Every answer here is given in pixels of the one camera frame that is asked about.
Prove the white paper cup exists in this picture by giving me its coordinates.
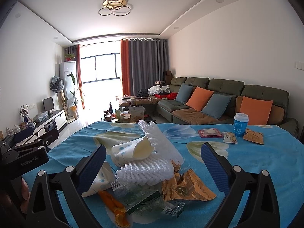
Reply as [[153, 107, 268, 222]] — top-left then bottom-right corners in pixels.
[[82, 162, 115, 198], [110, 136, 155, 167]]

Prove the flower vase on cabinet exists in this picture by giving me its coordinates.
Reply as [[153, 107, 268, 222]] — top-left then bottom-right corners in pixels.
[[20, 104, 28, 123]]

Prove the cluttered coffee table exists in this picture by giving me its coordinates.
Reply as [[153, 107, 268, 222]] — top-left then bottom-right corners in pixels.
[[103, 99, 156, 123]]

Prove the blue cushion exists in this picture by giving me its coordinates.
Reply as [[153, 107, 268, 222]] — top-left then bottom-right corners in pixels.
[[201, 94, 231, 120], [176, 83, 193, 105]]

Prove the gold foil snack wrapper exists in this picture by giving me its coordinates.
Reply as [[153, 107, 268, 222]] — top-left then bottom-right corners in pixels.
[[162, 161, 216, 202]]

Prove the white standing air conditioner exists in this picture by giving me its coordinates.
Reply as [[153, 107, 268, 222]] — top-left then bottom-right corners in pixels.
[[59, 61, 78, 118]]

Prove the red snack packet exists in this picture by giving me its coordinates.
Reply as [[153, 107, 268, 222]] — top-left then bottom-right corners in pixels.
[[198, 128, 223, 138]]

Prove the white small snack packet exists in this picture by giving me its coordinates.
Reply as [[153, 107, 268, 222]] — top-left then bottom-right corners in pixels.
[[222, 131, 238, 144]]

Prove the tall green floor plant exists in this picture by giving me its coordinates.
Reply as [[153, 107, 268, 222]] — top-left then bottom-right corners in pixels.
[[65, 72, 81, 120]]

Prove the blue cushion near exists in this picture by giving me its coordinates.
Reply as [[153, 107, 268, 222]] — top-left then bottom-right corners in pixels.
[[201, 94, 231, 120]]

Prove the small black monitor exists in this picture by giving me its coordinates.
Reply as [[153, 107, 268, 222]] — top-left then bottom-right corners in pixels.
[[42, 97, 55, 115]]

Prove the covered standing fan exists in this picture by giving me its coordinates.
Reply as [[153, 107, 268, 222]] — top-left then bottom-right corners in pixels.
[[49, 76, 66, 111]]

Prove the green sectional sofa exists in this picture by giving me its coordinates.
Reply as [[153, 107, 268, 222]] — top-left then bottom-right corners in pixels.
[[156, 77, 299, 137]]

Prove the blue floral tablecloth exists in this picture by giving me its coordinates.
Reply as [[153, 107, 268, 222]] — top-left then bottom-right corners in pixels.
[[41, 121, 303, 227]]

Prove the orange cushion near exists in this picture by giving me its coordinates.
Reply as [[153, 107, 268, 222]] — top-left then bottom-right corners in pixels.
[[240, 96, 273, 126]]

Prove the grey orange right curtain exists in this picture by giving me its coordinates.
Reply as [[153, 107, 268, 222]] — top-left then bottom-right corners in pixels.
[[120, 39, 169, 95]]

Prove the brown paper snack bag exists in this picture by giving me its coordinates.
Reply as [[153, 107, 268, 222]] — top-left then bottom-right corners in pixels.
[[243, 129, 264, 145]]

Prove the left orange grey curtain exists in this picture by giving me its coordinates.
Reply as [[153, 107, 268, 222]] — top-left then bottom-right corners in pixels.
[[64, 44, 85, 110]]

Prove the white foam fruit net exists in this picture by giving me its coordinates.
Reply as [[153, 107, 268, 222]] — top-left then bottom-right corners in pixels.
[[115, 120, 184, 186]]

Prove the clear green plastic wrapper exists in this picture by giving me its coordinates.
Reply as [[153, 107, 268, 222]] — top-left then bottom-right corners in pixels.
[[110, 180, 185, 219]]

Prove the orange cushion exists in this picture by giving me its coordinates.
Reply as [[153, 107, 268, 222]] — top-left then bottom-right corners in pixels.
[[186, 87, 214, 111], [240, 96, 273, 126]]

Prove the potted plant on conditioner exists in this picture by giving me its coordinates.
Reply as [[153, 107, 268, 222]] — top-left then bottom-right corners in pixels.
[[64, 54, 75, 61]]

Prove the blue paper coffee cup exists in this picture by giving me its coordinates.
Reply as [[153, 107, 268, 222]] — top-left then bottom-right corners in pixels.
[[233, 112, 249, 137]]

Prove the black white tv cabinet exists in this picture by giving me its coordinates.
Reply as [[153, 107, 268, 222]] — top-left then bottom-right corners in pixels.
[[17, 109, 67, 146]]

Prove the orange peel strip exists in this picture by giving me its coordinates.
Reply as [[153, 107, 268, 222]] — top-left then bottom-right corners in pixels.
[[98, 190, 130, 227]]

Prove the orange cushion far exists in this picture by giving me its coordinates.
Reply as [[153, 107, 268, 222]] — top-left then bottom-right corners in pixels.
[[186, 87, 214, 111]]

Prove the blue cushion far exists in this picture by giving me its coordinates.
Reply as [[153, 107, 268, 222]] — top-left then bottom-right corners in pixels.
[[176, 83, 193, 105]]

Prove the left hand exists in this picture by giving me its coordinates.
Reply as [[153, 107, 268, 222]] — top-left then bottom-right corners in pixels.
[[1, 177, 30, 215]]

